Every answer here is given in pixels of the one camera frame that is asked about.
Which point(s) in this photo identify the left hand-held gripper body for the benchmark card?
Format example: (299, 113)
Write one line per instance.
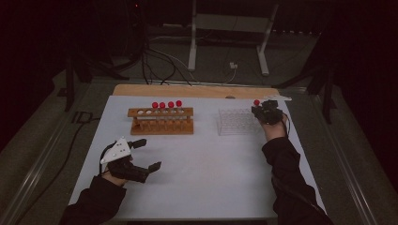
(120, 150)

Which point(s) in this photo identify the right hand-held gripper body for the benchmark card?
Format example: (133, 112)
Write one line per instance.
(271, 114)

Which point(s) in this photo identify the clear plastic test tube rack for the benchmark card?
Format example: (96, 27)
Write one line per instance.
(234, 123)

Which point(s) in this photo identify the wooden test tube rack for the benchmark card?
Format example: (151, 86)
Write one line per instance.
(162, 128)

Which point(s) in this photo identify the person's right hand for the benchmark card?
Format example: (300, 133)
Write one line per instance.
(275, 131)

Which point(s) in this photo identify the person's left hand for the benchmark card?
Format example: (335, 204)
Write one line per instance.
(115, 179)

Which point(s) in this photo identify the white table mat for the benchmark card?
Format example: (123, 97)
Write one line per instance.
(200, 168)

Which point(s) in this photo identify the white plug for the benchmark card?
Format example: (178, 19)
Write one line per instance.
(233, 65)

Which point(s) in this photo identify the black tripod stand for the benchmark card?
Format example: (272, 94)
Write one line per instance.
(327, 93)
(69, 84)

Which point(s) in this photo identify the grey metal stand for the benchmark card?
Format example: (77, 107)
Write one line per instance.
(192, 47)

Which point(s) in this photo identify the aluminium floor rail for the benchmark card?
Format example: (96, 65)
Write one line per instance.
(347, 168)
(34, 175)

